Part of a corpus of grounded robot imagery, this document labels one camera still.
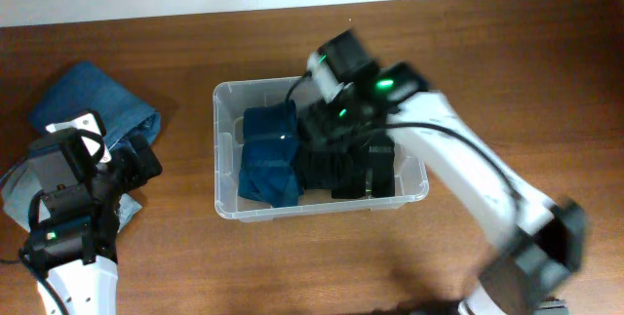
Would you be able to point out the black garment with straps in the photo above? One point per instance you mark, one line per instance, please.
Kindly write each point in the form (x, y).
(343, 173)

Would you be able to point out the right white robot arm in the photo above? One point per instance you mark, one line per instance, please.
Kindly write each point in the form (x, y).
(539, 244)

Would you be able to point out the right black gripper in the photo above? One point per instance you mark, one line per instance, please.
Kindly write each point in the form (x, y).
(337, 127)

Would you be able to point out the dark blue jeans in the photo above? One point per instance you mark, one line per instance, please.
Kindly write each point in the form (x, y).
(86, 87)

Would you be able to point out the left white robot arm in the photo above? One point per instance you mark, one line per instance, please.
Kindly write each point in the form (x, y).
(74, 218)

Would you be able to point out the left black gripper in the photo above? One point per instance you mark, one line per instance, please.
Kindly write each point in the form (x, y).
(138, 162)

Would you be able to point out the light blue jeans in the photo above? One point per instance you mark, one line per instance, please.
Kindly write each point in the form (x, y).
(21, 186)

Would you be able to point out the teal blue garment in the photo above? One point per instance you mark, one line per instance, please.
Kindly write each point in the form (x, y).
(266, 174)

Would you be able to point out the clear plastic storage bin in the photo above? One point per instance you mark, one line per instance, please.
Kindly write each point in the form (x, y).
(230, 100)

